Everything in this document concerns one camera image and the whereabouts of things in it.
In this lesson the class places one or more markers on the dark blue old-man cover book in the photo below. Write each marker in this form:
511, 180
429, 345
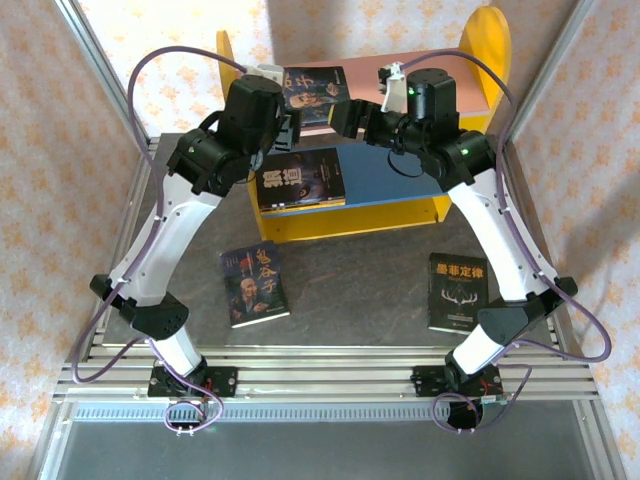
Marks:
255, 285
315, 95

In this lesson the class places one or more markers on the black wolf eyes book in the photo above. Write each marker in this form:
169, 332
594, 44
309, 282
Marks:
300, 175

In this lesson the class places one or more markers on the black antler cover book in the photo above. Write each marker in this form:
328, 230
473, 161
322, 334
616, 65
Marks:
457, 295

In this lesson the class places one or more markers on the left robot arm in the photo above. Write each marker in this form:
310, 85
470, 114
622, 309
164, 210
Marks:
160, 240

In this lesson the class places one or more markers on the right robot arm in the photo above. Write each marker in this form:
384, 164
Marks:
500, 240

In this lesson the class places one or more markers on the yellow pink blue bookshelf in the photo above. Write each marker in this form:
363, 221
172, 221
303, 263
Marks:
370, 165

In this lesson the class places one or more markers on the yellow cartoon cover book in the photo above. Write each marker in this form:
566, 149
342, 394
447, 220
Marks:
320, 209

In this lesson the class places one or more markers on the aluminium mounting rails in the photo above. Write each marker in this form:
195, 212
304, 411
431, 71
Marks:
325, 375

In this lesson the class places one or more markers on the small green circuit board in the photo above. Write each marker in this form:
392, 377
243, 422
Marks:
495, 400

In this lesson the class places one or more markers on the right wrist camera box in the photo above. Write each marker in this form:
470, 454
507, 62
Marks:
392, 87

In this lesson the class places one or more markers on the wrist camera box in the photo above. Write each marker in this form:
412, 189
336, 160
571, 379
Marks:
265, 73
392, 87

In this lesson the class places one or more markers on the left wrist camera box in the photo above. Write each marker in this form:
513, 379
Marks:
265, 73

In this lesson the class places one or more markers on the aluminium table edge rail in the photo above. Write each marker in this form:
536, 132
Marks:
134, 190
517, 175

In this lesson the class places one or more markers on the aluminium frame post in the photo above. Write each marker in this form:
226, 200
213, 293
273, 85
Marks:
545, 75
109, 75

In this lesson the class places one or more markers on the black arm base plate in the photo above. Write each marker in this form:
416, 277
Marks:
425, 382
225, 382

